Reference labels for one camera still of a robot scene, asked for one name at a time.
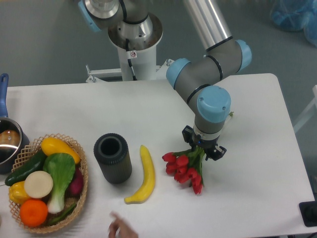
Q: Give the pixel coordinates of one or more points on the blue handled saucepan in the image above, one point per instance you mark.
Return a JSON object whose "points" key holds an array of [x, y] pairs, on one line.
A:
{"points": [[12, 137]]}

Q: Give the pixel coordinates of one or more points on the blue plastic bag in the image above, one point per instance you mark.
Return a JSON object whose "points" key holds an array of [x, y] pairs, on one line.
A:
{"points": [[296, 15]]}

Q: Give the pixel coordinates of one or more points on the black device at edge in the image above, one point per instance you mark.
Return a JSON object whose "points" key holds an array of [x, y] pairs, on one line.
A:
{"points": [[309, 213]]}

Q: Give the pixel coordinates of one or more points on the round cream slice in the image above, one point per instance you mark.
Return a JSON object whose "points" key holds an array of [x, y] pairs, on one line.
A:
{"points": [[38, 184]]}

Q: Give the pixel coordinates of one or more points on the woven wicker basket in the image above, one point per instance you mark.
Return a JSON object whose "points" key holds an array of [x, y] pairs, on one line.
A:
{"points": [[26, 153]]}

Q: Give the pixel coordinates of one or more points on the person hand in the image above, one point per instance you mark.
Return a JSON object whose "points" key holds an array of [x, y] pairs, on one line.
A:
{"points": [[120, 227]]}

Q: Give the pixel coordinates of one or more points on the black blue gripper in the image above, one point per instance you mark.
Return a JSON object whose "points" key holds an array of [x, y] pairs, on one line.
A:
{"points": [[205, 141]]}

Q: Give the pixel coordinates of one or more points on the yellow bell pepper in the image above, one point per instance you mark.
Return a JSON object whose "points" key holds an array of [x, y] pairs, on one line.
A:
{"points": [[17, 193]]}

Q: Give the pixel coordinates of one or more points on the yellow squash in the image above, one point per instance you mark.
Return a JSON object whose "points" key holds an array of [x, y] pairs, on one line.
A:
{"points": [[53, 145]]}

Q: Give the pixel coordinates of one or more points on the purple sweet potato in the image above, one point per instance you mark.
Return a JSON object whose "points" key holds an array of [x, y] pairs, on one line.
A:
{"points": [[76, 186]]}

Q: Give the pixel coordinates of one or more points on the orange fruit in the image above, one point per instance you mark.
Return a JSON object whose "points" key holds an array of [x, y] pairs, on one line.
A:
{"points": [[33, 212]]}

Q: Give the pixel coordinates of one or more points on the dark grey ribbed vase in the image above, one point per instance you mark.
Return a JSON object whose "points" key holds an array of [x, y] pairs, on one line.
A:
{"points": [[112, 154]]}

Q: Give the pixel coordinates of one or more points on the green chili pepper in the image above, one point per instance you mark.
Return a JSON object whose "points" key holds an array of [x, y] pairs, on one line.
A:
{"points": [[62, 216]]}

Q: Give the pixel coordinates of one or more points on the red tulip bouquet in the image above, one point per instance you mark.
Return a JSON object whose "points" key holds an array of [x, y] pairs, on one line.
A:
{"points": [[186, 166]]}

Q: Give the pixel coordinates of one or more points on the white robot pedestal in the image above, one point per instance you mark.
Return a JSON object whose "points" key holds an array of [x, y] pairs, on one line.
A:
{"points": [[137, 52]]}

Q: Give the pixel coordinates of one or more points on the dark green cucumber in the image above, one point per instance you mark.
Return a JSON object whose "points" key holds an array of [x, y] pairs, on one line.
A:
{"points": [[32, 165]]}

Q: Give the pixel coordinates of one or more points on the yellow banana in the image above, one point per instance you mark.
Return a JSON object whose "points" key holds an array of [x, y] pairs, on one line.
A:
{"points": [[149, 179]]}

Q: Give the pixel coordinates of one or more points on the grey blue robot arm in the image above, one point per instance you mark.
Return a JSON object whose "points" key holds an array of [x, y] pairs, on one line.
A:
{"points": [[195, 82]]}

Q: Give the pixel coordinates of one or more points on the green bok choy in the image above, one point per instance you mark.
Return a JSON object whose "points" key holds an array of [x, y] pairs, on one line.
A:
{"points": [[61, 167]]}

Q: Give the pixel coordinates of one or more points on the white frame at right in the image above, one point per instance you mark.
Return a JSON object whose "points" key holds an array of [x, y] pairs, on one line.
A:
{"points": [[306, 113]]}

